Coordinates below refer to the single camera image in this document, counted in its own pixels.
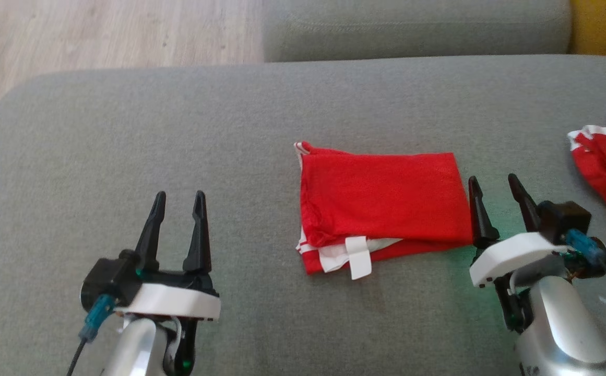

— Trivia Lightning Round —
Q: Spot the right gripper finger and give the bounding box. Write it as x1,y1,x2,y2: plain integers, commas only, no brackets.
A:
468,176,500,249
508,174,542,233

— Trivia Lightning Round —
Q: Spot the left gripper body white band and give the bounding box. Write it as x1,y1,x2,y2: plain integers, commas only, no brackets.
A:
116,269,221,320

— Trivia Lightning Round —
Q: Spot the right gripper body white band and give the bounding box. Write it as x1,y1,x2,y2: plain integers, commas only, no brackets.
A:
470,232,606,289

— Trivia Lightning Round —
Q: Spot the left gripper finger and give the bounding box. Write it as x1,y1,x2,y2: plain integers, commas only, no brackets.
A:
136,191,167,269
184,191,212,273

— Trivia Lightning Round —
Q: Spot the red Bulls basketball jersey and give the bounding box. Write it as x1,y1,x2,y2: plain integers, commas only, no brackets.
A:
295,141,474,280

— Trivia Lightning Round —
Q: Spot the grey sofa seat cushion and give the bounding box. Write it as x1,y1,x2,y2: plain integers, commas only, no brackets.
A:
0,55,606,376

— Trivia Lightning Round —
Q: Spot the yellow cushion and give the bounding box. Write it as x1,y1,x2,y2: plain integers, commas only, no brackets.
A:
569,0,606,58

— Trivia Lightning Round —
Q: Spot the grey stitched sofa cushion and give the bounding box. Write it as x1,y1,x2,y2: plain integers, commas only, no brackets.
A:
263,0,572,62

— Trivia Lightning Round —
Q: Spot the right arm cable blue plug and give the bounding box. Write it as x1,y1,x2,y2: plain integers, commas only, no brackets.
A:
564,229,606,316

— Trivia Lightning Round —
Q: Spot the arm cable blue plug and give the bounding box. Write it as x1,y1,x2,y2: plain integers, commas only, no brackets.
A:
65,293,116,376
564,229,606,316

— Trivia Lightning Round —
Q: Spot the left arm cable blue plug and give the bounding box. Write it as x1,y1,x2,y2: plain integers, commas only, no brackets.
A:
65,293,116,376

